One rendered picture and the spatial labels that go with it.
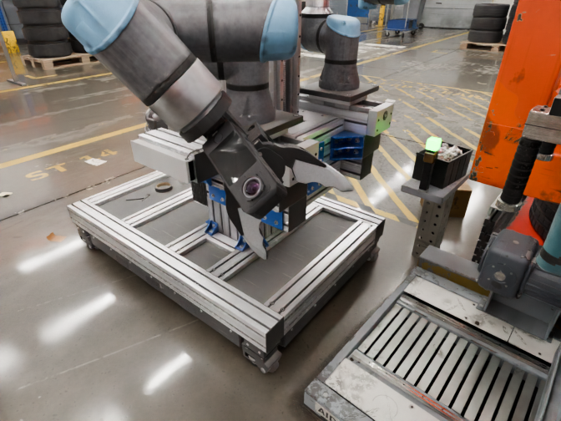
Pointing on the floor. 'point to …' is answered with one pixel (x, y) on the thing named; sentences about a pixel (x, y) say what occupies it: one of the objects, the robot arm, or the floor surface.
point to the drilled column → (432, 225)
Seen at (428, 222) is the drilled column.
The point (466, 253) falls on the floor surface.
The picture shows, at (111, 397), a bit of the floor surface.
